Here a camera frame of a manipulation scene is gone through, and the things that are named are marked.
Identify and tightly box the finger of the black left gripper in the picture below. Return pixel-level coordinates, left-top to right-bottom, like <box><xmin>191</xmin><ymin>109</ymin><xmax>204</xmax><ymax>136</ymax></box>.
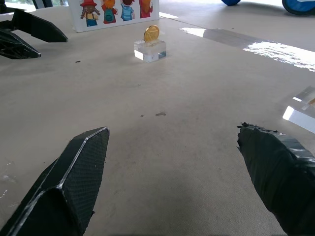
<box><xmin>0</xmin><ymin>29</ymin><xmax>41</xmax><ymax>60</ymax></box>
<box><xmin>10</xmin><ymin>8</ymin><xmax>69</xmax><ymax>43</ymax></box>

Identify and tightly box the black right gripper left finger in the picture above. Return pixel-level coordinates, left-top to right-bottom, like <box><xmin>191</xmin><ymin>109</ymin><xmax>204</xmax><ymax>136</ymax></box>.
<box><xmin>0</xmin><ymin>126</ymin><xmax>110</xmax><ymax>236</ymax></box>

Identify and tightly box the taped black right gripper right finger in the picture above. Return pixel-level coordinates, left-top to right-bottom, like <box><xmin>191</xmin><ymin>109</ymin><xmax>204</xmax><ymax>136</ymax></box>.
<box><xmin>236</xmin><ymin>121</ymin><xmax>315</xmax><ymax>236</ymax></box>

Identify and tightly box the white box with cartoon children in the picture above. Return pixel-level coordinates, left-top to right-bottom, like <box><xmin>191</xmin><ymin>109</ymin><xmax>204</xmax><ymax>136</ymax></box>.
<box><xmin>68</xmin><ymin>0</ymin><xmax>160</xmax><ymax>33</ymax></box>

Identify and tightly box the clear acrylic coin stand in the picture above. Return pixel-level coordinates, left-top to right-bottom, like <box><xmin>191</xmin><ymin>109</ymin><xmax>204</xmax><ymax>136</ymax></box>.
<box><xmin>282</xmin><ymin>86</ymin><xmax>315</xmax><ymax>135</ymax></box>
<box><xmin>133</xmin><ymin>39</ymin><xmax>167</xmax><ymax>63</ymax></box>

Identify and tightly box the gold coin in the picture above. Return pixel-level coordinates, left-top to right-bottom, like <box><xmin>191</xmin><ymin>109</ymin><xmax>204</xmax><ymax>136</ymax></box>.
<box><xmin>143</xmin><ymin>25</ymin><xmax>160</xmax><ymax>44</ymax></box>

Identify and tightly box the blue and black round object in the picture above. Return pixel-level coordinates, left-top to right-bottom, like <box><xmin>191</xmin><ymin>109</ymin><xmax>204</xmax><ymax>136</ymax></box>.
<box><xmin>282</xmin><ymin>0</ymin><xmax>315</xmax><ymax>17</ymax></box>

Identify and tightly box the dark furniture frame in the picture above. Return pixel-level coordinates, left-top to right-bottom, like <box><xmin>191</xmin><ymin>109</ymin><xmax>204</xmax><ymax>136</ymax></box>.
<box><xmin>31</xmin><ymin>0</ymin><xmax>60</xmax><ymax>10</ymax></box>

